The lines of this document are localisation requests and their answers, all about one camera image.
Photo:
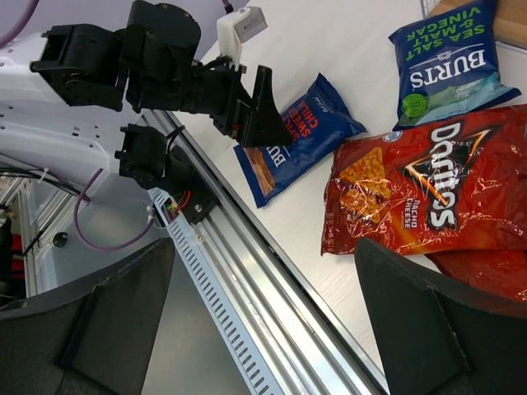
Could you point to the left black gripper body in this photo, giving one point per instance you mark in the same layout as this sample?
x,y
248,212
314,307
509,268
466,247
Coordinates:
x,y
215,89

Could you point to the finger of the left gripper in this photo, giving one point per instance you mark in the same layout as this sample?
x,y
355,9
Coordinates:
x,y
261,124

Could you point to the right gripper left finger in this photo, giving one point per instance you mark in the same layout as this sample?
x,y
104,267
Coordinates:
x,y
94,335

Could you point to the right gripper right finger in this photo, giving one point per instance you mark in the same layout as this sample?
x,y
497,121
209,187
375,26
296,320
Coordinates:
x,y
436,335

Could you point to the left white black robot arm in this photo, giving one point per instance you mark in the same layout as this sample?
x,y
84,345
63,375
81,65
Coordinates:
x,y
150,64

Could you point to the small red Doritos bag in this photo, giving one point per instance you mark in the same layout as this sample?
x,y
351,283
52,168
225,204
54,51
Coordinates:
x,y
499,272

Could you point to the large red Doritos bag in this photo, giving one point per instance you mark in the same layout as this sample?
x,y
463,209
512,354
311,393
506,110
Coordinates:
x,y
446,186

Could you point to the Burts sea salt vinegar bag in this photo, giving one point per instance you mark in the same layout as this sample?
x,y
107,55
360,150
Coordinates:
x,y
448,66

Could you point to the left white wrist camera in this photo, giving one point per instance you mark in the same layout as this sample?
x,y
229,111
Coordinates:
x,y
236,28

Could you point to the white slotted cable duct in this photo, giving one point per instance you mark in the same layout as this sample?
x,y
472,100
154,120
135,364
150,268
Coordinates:
x,y
234,328

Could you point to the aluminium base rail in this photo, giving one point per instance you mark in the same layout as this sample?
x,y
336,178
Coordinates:
x,y
306,308

